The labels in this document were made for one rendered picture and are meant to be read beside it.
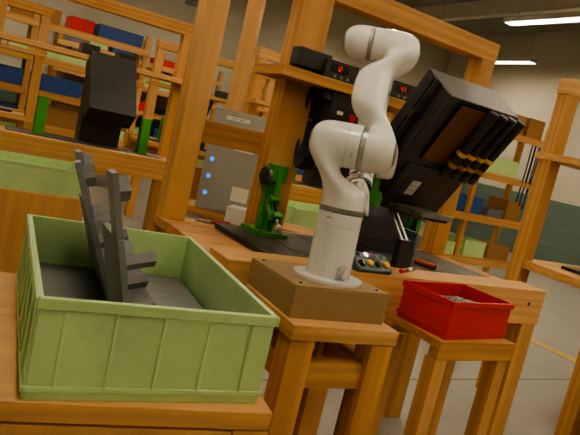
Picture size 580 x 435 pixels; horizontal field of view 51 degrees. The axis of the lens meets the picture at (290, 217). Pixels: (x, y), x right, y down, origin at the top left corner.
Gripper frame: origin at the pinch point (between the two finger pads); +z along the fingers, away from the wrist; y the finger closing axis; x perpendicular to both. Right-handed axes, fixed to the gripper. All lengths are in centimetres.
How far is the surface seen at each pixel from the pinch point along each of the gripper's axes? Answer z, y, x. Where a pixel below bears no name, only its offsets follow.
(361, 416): 63, -1, -9
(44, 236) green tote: 43, -66, 55
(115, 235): 60, -88, 11
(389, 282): 9.3, 24.2, -6.3
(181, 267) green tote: 36, -38, 34
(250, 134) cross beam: -50, 3, 51
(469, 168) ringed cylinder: -40, 27, -33
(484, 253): -352, 606, 27
